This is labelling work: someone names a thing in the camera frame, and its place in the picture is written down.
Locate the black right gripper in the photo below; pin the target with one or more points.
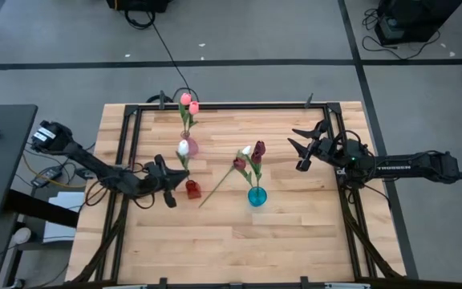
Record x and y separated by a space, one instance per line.
323 150

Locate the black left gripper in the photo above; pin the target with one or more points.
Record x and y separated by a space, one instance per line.
155 178

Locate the red glass vase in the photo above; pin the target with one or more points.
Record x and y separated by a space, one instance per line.
193 190

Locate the white tulip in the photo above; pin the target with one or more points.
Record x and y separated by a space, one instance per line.
247 150
183 147

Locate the purple glass vase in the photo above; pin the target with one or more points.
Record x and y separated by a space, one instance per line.
192 147

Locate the dark red tulip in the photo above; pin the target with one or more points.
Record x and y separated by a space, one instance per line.
260 147
239 163
256 158

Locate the pink tulip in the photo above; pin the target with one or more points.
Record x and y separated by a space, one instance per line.
185 98
193 107

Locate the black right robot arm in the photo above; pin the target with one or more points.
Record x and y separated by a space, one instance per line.
415 166

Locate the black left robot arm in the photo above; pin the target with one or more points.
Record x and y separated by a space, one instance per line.
90 162

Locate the teal glass vase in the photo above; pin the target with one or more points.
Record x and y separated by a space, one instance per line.
257 198

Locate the white paper sheet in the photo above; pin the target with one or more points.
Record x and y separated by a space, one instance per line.
64 216

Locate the black power adapter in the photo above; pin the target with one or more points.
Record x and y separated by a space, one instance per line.
48 173

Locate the black desk crossbar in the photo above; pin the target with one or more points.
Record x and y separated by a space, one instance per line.
42 208

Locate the black equipment case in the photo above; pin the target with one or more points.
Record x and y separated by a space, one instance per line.
415 16

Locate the white round object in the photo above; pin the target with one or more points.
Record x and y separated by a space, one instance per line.
21 236

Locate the black desk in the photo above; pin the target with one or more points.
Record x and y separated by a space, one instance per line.
2 168

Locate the black cabinet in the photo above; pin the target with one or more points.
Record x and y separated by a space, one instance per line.
139 5

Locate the black aluminium table frame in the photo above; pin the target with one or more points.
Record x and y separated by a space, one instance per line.
255 106

